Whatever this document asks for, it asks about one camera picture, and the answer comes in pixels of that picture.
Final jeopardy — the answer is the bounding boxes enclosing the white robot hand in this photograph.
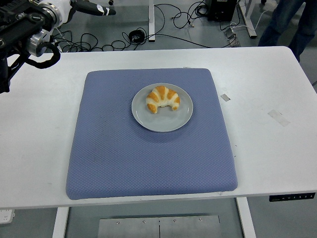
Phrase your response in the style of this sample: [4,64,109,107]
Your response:
[53,0,117,25]

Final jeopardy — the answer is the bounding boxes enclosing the golden croissant bread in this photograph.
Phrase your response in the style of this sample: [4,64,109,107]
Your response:
[146,85,181,115]

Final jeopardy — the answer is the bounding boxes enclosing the grey round plate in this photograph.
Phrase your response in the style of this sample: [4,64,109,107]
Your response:
[131,82,194,133]

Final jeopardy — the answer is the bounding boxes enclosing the white background table leg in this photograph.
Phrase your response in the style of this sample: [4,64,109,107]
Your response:
[237,0,258,39]
[49,26,63,54]
[148,0,157,42]

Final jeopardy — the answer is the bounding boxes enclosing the black equipment box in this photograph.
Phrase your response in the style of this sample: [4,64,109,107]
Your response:
[207,0,238,22]

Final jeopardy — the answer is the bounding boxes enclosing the grey metal foot pedal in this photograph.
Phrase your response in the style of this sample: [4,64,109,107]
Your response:
[223,27,242,48]

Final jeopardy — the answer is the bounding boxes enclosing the blue quilted mat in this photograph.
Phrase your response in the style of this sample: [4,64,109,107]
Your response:
[65,68,238,201]

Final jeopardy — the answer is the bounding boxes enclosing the white desk leg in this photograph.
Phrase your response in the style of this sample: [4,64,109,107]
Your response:
[52,206,70,238]
[235,197,257,238]

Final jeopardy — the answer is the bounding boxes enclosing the person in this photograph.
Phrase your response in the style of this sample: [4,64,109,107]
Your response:
[258,0,317,63]

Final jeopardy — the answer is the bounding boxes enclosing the white power strip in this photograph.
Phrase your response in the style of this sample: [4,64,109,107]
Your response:
[0,209,15,224]

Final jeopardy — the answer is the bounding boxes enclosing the long clear tape strip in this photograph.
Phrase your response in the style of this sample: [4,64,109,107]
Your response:
[267,109,291,127]

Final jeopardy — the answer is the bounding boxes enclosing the black desk control panel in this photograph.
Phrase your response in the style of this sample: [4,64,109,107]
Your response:
[268,192,317,203]

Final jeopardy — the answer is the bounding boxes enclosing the coiled black cable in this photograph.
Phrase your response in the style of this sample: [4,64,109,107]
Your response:
[128,28,147,43]

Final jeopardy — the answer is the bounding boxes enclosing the looped black floor cable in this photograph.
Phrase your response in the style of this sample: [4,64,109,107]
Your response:
[170,1,209,29]

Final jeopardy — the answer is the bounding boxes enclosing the long black floor cable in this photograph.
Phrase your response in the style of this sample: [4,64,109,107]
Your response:
[53,27,213,53]

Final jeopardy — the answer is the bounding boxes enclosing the white floor cable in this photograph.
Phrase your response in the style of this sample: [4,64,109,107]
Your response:
[229,9,269,31]

